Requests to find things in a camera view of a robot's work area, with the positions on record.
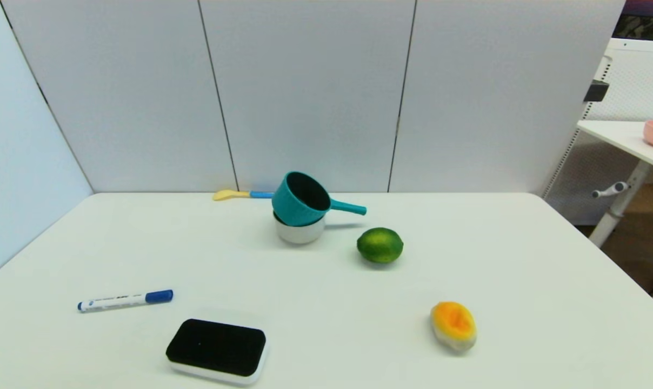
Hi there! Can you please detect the teal saucepan with handle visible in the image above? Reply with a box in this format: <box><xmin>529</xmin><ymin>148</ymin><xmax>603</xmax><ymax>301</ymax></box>
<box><xmin>271</xmin><ymin>171</ymin><xmax>368</xmax><ymax>227</ymax></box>

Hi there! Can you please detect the beige round bowl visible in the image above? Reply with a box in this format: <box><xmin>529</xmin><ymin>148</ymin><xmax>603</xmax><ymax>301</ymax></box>
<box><xmin>274</xmin><ymin>211</ymin><xmax>327</xmax><ymax>245</ymax></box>

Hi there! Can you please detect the green lime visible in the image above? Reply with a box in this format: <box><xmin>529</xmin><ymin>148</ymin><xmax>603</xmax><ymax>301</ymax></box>
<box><xmin>357</xmin><ymin>227</ymin><xmax>404</xmax><ymax>265</ymax></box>

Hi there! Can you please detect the orange melon slice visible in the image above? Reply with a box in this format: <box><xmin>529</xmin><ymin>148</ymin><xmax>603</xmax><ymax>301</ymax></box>
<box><xmin>430</xmin><ymin>301</ymin><xmax>477</xmax><ymax>353</ymax></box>

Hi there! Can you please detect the black and white board eraser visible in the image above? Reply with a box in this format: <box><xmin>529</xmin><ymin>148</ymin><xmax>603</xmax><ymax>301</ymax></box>
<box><xmin>165</xmin><ymin>318</ymin><xmax>269</xmax><ymax>386</ymax></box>

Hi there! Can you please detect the blue capped whiteboard marker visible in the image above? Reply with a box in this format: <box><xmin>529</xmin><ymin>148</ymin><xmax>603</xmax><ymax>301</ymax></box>
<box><xmin>77</xmin><ymin>290</ymin><xmax>174</xmax><ymax>313</ymax></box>

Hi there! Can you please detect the black partition clip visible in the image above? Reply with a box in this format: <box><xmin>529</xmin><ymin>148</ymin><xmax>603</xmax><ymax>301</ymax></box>
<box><xmin>584</xmin><ymin>80</ymin><xmax>610</xmax><ymax>103</ymax></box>

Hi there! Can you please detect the white height-adjustable desk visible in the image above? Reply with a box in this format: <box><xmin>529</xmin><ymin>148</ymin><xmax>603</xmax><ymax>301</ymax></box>
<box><xmin>577</xmin><ymin>120</ymin><xmax>653</xmax><ymax>249</ymax></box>

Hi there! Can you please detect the white pegboard panel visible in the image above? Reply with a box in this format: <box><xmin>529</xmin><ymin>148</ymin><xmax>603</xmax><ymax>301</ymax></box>
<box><xmin>542</xmin><ymin>38</ymin><xmax>653</xmax><ymax>226</ymax></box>

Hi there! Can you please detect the yellow spoon with blue handle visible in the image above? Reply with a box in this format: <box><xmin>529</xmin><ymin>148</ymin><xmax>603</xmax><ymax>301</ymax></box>
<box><xmin>212</xmin><ymin>189</ymin><xmax>276</xmax><ymax>202</ymax></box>

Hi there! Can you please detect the white desk crank handle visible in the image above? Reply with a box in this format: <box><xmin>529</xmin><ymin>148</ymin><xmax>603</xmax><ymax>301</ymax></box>
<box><xmin>592</xmin><ymin>182</ymin><xmax>629</xmax><ymax>199</ymax></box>

